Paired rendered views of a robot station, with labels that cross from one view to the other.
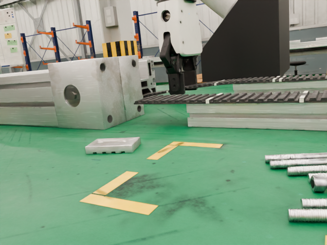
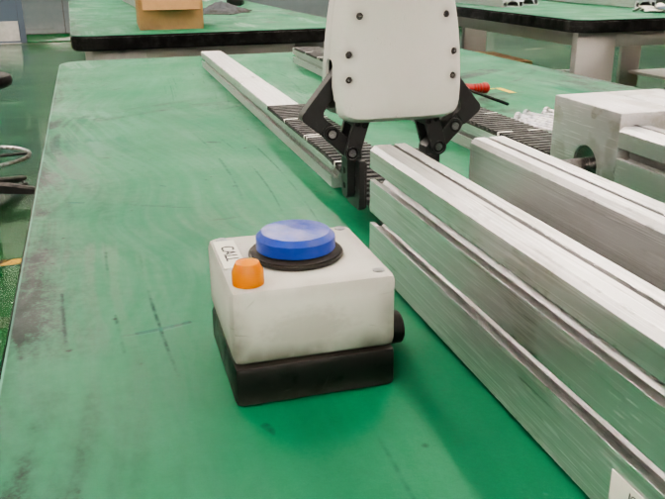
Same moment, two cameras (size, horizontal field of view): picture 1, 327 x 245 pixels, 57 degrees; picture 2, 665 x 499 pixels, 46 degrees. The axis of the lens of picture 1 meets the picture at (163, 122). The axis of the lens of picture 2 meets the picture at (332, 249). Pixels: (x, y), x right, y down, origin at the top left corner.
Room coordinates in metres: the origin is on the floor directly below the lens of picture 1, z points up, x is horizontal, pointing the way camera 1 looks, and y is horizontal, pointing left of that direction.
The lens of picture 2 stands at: (1.08, 0.34, 0.98)
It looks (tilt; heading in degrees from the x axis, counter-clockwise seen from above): 20 degrees down; 223
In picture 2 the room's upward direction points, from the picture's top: 1 degrees counter-clockwise
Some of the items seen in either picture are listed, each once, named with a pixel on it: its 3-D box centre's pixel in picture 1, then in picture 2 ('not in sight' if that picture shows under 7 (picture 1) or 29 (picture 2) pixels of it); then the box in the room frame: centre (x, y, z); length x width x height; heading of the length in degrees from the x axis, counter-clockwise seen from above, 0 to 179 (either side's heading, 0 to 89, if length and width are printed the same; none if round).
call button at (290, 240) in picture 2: not in sight; (295, 247); (0.82, 0.07, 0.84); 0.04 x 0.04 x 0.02
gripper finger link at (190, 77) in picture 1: (191, 73); (341, 165); (0.64, -0.07, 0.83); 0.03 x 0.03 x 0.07; 59
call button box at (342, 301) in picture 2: not in sight; (313, 303); (0.82, 0.07, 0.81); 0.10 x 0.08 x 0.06; 149
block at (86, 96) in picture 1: (104, 89); (621, 159); (0.48, 0.09, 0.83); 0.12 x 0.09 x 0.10; 149
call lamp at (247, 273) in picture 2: not in sight; (247, 270); (0.87, 0.08, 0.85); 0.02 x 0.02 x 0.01
